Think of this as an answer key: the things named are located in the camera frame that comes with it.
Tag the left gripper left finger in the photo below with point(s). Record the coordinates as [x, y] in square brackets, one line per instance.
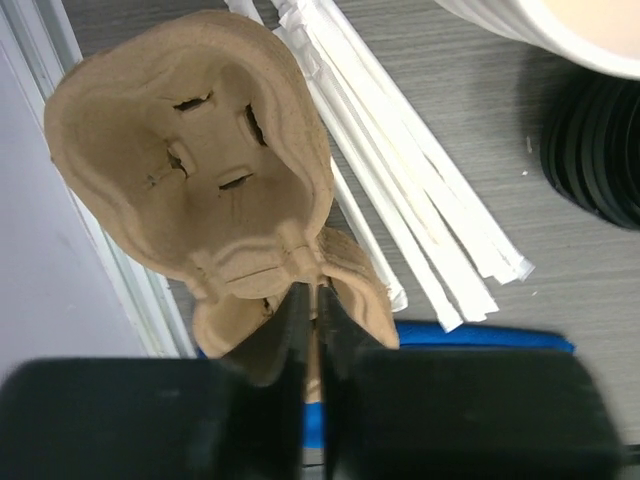
[238, 417]

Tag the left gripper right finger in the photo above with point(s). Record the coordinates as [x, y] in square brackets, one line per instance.
[430, 412]

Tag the single cardboard cup carrier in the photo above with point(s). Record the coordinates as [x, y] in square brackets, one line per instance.
[198, 148]

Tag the blue folded cloth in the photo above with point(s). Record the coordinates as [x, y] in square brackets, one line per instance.
[425, 335]

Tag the white paper straws bundle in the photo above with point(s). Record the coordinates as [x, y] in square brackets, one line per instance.
[447, 236]

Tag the stack of black lids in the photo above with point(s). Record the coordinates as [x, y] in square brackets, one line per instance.
[589, 147]

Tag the stack of paper cups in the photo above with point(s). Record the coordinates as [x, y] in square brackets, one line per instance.
[600, 35]

